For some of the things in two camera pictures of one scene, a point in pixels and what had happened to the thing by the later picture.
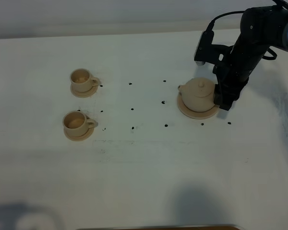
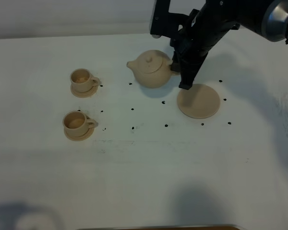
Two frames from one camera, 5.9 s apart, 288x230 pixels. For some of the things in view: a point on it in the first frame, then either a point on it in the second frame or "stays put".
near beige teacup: x=76 y=123 stays put
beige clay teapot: x=198 y=94 to x=152 y=68
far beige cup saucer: x=85 y=94 stays put
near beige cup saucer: x=85 y=137 stays put
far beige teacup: x=81 y=80 stays put
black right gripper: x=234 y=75 to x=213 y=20
